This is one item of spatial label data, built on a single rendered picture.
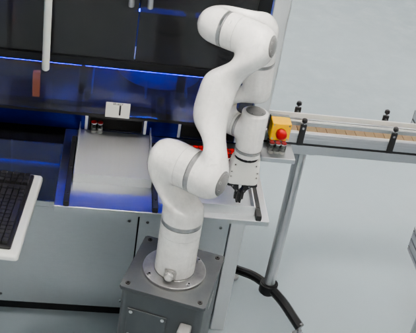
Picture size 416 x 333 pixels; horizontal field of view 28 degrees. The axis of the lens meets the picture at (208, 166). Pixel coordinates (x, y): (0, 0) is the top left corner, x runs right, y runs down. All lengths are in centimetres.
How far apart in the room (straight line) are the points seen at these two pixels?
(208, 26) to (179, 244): 62
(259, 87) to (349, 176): 240
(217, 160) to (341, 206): 235
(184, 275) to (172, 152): 40
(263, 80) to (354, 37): 422
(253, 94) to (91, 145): 76
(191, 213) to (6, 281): 129
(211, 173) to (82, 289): 135
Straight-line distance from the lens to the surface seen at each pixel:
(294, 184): 332
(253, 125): 253
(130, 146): 299
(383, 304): 395
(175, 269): 241
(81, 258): 332
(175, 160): 223
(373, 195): 468
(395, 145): 327
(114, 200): 271
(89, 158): 290
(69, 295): 345
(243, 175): 264
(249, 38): 216
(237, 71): 217
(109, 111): 293
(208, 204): 270
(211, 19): 221
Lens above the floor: 246
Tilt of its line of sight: 32 degrees down
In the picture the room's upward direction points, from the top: 10 degrees clockwise
